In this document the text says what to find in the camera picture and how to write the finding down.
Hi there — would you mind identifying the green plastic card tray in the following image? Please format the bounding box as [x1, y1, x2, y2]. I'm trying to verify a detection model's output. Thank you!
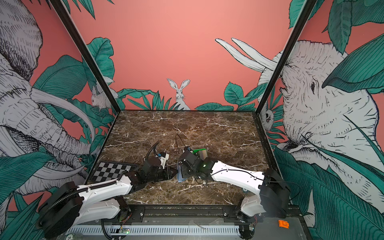
[192, 149, 207, 156]

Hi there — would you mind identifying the blue leather card holder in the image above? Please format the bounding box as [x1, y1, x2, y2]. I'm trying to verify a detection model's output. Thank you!
[177, 163, 185, 183]

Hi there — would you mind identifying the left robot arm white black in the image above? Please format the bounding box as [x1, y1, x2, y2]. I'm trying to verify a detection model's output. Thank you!
[36, 156, 178, 239]

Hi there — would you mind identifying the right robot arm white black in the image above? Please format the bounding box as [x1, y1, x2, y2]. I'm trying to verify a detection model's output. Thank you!
[178, 149, 291, 222]

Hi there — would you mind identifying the gold credit card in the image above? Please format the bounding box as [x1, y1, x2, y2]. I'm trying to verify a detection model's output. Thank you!
[199, 150, 208, 160]

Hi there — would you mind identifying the checkerboard calibration board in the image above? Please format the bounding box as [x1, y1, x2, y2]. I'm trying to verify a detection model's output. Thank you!
[89, 161, 138, 183]

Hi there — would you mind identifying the orange connector clip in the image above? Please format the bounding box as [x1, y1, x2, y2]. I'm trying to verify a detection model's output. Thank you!
[278, 220, 290, 229]

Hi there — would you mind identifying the black front mounting rail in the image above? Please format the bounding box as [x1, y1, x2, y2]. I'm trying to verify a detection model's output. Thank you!
[119, 204, 301, 223]

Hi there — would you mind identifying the white slotted cable duct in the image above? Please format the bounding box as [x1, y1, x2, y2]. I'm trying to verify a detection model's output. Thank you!
[65, 224, 241, 236]

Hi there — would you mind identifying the left black frame post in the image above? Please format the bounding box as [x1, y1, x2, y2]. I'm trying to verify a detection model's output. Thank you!
[50, 0, 121, 115]

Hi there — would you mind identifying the black frame post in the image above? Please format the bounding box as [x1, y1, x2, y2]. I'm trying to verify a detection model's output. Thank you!
[50, 0, 121, 115]
[256, 0, 317, 115]

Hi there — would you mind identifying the right black frame post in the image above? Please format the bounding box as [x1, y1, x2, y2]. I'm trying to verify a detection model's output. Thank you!
[256, 0, 317, 115]

